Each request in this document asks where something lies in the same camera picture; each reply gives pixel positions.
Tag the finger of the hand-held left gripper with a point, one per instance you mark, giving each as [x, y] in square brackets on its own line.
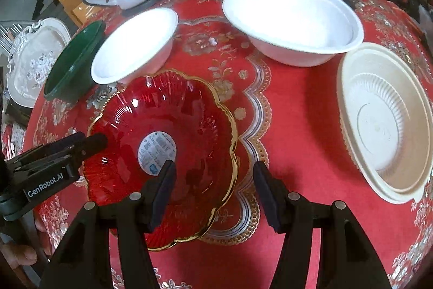
[96, 144]

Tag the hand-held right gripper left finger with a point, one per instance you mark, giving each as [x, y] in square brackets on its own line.
[164, 191]

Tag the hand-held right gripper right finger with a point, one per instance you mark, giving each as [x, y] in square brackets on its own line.
[267, 198]

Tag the red glass plate gold rim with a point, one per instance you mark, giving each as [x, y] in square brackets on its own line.
[196, 126]

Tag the cream ribbed plastic bowl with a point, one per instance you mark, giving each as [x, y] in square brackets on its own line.
[382, 126]

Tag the person's left hand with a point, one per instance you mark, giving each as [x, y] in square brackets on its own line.
[20, 255]

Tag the red floral tablecloth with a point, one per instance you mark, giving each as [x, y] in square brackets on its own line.
[297, 126]

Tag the dark green bowl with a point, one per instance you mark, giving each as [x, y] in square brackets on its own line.
[72, 62]

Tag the small white bowl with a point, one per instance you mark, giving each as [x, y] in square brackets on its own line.
[132, 48]

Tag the ornate white chair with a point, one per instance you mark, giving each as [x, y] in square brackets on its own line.
[37, 55]

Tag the large white bowl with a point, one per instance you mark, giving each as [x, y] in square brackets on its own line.
[291, 18]

